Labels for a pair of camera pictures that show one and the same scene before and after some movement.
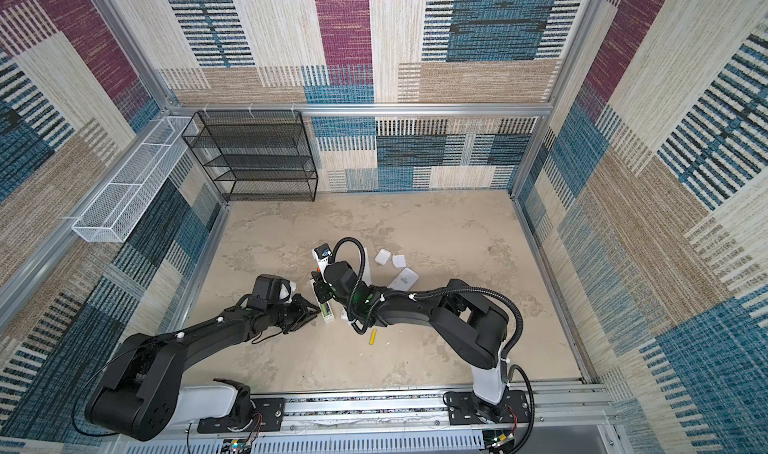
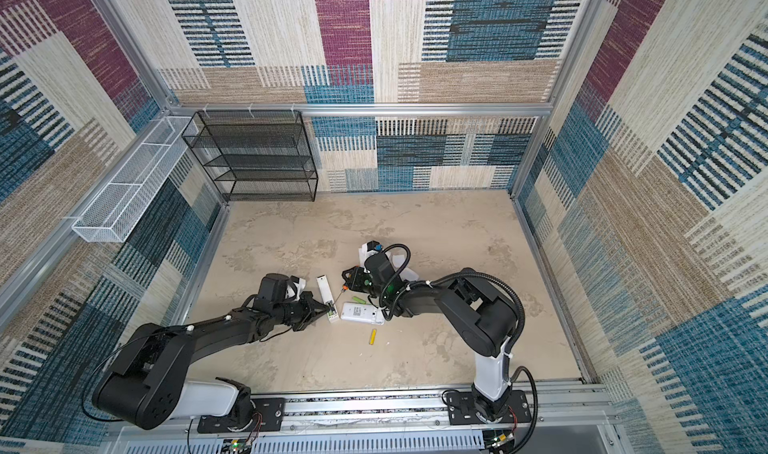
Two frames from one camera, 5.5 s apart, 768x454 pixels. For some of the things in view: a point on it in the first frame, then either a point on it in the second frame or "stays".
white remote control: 405,280 stays
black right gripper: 320,288 -> 355,274
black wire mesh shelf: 256,155 stays
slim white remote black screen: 326,312 stays
